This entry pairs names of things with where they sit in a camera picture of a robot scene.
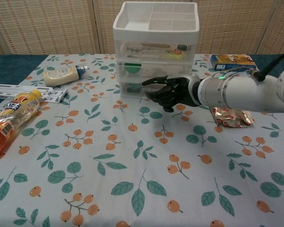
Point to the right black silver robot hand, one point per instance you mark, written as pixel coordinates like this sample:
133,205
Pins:
177,92

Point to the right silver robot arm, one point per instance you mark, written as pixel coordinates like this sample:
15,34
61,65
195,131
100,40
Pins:
239,92

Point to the clear drawer with stationery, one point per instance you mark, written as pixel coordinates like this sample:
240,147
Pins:
153,55

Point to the green ball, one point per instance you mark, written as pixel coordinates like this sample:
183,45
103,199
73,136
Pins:
132,68

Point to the yellow green marker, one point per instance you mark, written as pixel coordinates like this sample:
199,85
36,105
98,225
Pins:
174,56

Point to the dark green small item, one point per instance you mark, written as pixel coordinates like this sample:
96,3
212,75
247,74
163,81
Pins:
182,47

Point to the wooden stick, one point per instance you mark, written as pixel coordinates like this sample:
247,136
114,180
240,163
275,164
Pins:
155,45

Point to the gold foil snack pack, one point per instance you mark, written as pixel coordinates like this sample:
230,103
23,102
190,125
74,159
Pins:
232,118

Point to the blue orange cardboard box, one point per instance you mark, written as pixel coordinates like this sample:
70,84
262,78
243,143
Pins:
232,62

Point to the floral tablecloth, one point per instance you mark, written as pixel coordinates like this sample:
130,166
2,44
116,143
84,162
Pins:
132,165

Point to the mayonnaise squeeze bottle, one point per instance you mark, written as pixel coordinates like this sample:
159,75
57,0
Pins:
59,75

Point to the white toothbrush pack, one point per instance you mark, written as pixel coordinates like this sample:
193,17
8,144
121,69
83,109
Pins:
14,87
52,98

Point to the orange drink bottle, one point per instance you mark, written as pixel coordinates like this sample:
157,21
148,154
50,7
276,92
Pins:
11,118

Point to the white plastic drawer organizer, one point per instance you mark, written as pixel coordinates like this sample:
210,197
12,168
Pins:
132,35

